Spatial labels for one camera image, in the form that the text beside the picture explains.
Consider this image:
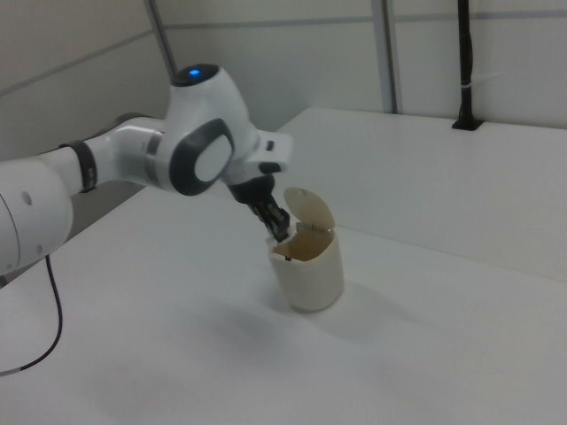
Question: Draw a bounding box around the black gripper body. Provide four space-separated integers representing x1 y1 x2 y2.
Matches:
227 174 279 210

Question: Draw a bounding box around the white paper trash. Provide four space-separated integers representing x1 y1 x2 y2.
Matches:
266 224 299 246

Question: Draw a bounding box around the small white lidded bin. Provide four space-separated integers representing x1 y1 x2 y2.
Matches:
268 186 346 313

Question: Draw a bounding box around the black pole with clamp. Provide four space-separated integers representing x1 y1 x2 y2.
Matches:
451 0 485 132

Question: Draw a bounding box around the black velcro strap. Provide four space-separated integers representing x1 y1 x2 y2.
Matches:
58 140 99 195

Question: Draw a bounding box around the grey partition post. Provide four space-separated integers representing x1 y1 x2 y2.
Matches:
379 0 403 115
147 0 179 77

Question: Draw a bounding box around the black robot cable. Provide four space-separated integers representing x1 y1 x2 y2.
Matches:
0 255 65 378

